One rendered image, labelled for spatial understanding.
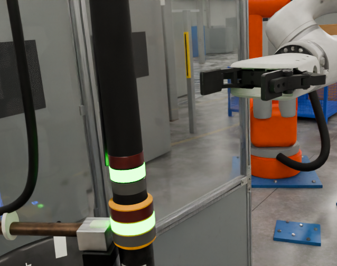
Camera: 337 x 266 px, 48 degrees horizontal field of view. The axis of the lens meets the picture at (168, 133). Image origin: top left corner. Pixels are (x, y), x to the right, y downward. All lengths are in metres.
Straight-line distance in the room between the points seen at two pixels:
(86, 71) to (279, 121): 3.28
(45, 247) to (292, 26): 0.52
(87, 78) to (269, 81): 0.79
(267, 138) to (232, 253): 2.46
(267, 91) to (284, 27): 0.24
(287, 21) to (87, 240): 0.48
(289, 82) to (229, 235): 1.49
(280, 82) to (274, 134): 3.81
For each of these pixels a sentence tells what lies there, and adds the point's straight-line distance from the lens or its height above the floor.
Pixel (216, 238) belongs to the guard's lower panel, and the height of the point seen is 0.77.
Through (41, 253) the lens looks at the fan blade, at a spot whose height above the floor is 1.43.
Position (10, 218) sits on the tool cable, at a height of 1.54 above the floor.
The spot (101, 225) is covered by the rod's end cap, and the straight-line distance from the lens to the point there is 0.39.
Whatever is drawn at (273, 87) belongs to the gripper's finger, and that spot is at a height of 1.65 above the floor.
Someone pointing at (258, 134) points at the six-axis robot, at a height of 0.54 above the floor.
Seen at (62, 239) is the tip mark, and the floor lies 1.44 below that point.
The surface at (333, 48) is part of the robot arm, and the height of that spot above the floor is 1.68.
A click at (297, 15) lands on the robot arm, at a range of 0.69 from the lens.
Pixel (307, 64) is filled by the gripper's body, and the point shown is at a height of 1.67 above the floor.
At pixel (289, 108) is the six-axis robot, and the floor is 0.82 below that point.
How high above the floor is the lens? 1.72
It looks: 15 degrees down
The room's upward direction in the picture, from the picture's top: 4 degrees counter-clockwise
